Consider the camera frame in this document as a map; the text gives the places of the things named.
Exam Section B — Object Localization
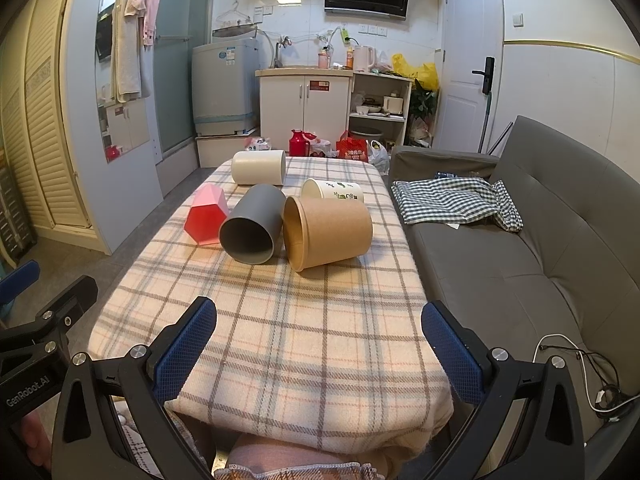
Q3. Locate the frosted glass door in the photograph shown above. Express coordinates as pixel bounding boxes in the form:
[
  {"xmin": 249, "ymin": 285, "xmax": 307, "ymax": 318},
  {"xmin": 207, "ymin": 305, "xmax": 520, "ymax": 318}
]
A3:
[{"xmin": 152, "ymin": 0, "xmax": 216, "ymax": 156}]

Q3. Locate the person's left hand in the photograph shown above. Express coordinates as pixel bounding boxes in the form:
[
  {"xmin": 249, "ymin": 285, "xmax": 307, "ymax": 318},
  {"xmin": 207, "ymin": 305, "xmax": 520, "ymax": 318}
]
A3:
[{"xmin": 20, "ymin": 407, "xmax": 57, "ymax": 470}]

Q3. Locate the red thermos jug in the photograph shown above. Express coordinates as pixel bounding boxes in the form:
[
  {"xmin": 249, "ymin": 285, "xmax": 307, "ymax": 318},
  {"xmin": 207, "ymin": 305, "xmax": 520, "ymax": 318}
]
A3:
[{"xmin": 290, "ymin": 129, "xmax": 317, "ymax": 157}]

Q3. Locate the white cable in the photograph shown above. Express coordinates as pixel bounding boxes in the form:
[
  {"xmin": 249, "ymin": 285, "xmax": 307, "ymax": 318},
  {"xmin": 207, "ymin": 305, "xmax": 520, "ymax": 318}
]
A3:
[{"xmin": 532, "ymin": 334, "xmax": 632, "ymax": 415}]

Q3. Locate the white electric kettle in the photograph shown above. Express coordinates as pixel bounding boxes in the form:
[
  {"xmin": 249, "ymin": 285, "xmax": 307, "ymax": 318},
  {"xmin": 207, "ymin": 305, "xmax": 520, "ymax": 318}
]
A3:
[{"xmin": 353, "ymin": 45, "xmax": 377, "ymax": 73}]

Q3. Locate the white printed paper cup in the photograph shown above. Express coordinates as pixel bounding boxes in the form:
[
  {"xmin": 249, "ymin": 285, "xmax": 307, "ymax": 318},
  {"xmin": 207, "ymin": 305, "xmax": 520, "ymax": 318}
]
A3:
[{"xmin": 301, "ymin": 178, "xmax": 367, "ymax": 204}]

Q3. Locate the grey washing machine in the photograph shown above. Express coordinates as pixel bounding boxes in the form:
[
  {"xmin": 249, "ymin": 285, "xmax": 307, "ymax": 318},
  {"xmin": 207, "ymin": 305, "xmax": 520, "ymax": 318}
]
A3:
[{"xmin": 192, "ymin": 37, "xmax": 261, "ymax": 137}]

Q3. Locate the white open shelf unit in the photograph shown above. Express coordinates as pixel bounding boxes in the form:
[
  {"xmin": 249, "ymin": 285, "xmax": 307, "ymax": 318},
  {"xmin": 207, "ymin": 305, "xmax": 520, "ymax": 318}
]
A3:
[{"xmin": 347, "ymin": 71, "xmax": 413, "ymax": 148}]

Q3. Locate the white sink cabinet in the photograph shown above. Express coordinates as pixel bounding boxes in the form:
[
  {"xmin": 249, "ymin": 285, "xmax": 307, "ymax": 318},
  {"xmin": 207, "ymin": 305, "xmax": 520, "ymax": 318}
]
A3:
[{"xmin": 255, "ymin": 67, "xmax": 353, "ymax": 145}]

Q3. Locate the beige hanging towel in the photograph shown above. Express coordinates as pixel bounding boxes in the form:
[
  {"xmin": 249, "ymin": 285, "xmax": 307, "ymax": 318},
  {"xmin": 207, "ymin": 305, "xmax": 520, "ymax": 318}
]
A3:
[{"xmin": 111, "ymin": 0, "xmax": 142, "ymax": 103}]

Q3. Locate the white plastic bag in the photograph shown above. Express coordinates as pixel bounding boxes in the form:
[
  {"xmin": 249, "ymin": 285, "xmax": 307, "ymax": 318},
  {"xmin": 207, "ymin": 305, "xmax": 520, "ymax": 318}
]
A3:
[{"xmin": 367, "ymin": 140, "xmax": 391, "ymax": 176}]

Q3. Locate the cream louvred wardrobe door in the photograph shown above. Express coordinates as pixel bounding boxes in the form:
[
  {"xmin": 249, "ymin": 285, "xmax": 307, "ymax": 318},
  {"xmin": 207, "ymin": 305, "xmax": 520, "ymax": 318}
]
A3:
[{"xmin": 0, "ymin": 0, "xmax": 93, "ymax": 261}]

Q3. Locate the pink hanging towel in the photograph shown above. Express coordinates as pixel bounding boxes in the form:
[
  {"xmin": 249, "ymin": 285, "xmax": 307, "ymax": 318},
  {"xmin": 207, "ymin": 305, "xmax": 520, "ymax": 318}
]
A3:
[{"xmin": 125, "ymin": 0, "xmax": 161, "ymax": 46}]

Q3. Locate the wire clothes hanger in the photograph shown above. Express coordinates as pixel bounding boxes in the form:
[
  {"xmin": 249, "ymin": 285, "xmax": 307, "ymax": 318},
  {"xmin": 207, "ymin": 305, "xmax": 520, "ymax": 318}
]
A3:
[{"xmin": 215, "ymin": 0, "xmax": 256, "ymax": 28}]

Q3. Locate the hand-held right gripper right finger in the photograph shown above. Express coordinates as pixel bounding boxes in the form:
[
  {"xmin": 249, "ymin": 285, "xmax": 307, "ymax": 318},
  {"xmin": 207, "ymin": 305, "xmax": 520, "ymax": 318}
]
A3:
[{"xmin": 421, "ymin": 300, "xmax": 586, "ymax": 480}]

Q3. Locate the brown paper cup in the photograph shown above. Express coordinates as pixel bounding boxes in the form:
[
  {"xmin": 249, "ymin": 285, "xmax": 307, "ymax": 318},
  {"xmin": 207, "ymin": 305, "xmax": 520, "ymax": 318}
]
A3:
[{"xmin": 282, "ymin": 196, "xmax": 373, "ymax": 273}]

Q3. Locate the person's leg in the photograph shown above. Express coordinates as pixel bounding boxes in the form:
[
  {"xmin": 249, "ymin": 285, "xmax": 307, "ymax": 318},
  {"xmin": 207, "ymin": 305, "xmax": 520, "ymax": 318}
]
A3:
[{"xmin": 227, "ymin": 432, "xmax": 386, "ymax": 476}]

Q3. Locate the white door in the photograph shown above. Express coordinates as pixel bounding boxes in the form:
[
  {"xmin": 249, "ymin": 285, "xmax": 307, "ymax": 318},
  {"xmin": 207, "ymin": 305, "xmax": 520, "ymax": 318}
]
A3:
[{"xmin": 440, "ymin": 0, "xmax": 503, "ymax": 153}]

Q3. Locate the grey plastic cup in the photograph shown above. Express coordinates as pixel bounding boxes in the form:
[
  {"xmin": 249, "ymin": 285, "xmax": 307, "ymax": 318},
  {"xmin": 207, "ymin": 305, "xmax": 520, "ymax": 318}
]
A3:
[{"xmin": 218, "ymin": 183, "xmax": 286, "ymax": 265}]

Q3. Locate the green checked cloth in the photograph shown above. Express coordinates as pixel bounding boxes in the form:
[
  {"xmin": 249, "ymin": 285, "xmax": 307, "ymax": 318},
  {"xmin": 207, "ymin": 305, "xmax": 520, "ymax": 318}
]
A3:
[{"xmin": 391, "ymin": 175, "xmax": 523, "ymax": 233}]

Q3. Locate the metal faucet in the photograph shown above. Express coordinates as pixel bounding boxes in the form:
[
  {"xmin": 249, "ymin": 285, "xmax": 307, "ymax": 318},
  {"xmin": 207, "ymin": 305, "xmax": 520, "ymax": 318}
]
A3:
[{"xmin": 272, "ymin": 35, "xmax": 293, "ymax": 68}]

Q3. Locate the green leafy plant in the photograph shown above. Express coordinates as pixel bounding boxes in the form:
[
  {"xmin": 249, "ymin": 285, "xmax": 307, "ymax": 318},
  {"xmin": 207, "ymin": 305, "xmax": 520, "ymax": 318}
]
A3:
[{"xmin": 410, "ymin": 85, "xmax": 441, "ymax": 121}]

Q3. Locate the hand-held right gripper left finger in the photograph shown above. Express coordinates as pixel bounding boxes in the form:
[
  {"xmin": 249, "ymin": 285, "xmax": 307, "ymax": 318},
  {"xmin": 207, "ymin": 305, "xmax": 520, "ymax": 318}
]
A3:
[{"xmin": 51, "ymin": 296, "xmax": 218, "ymax": 480}]

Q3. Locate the grey sofa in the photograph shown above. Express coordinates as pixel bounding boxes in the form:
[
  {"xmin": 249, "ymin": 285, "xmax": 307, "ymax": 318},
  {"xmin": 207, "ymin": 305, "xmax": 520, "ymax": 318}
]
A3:
[{"xmin": 389, "ymin": 115, "xmax": 640, "ymax": 480}]

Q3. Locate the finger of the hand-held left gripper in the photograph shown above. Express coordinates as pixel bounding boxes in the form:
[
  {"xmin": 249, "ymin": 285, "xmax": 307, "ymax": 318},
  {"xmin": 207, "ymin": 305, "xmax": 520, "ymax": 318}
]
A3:
[
  {"xmin": 0, "ymin": 260, "xmax": 41, "ymax": 322},
  {"xmin": 0, "ymin": 275, "xmax": 99, "ymax": 362}
]

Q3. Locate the black door handle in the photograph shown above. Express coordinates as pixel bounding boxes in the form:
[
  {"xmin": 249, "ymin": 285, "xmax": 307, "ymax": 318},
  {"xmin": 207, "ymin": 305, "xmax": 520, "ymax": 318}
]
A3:
[{"xmin": 472, "ymin": 56, "xmax": 496, "ymax": 93}]

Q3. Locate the yellow plastic bag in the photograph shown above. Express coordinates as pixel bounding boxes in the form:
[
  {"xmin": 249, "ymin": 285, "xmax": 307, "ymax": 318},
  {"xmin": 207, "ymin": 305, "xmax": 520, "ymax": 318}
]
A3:
[{"xmin": 391, "ymin": 53, "xmax": 440, "ymax": 92}]

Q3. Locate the plaid beige tablecloth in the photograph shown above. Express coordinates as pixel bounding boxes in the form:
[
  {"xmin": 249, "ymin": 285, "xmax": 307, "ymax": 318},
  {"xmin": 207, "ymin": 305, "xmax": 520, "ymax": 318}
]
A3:
[{"xmin": 89, "ymin": 156, "xmax": 455, "ymax": 448}]

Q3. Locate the pink faceted cup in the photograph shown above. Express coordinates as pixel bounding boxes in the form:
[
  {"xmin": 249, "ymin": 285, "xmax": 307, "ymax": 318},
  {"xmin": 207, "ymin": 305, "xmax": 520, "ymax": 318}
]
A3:
[{"xmin": 183, "ymin": 183, "xmax": 230, "ymax": 248}]

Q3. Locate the black cable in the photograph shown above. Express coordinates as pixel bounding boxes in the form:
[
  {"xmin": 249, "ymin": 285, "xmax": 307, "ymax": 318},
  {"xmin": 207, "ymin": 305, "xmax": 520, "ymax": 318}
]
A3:
[{"xmin": 570, "ymin": 350, "xmax": 633, "ymax": 411}]

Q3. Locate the cream plastic cup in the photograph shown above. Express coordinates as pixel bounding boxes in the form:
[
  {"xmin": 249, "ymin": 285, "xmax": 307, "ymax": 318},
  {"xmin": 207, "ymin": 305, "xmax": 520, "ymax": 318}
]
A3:
[{"xmin": 231, "ymin": 149, "xmax": 287, "ymax": 187}]

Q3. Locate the red shopping bag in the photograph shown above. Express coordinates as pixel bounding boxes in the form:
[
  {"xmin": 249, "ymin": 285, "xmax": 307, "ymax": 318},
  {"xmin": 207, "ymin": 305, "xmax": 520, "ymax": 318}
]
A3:
[{"xmin": 336, "ymin": 131, "xmax": 369, "ymax": 162}]

